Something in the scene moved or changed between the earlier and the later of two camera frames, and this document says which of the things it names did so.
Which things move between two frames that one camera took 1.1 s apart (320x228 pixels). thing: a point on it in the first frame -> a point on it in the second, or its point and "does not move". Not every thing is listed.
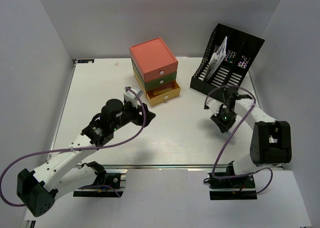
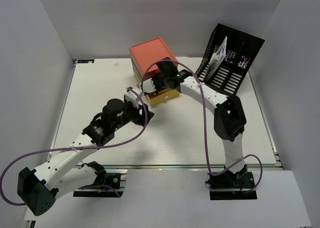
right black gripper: [223, 126] -> [155, 80]
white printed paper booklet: [216, 59] does not move
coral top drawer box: [153, 59] does not move
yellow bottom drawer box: [164, 93] does not move
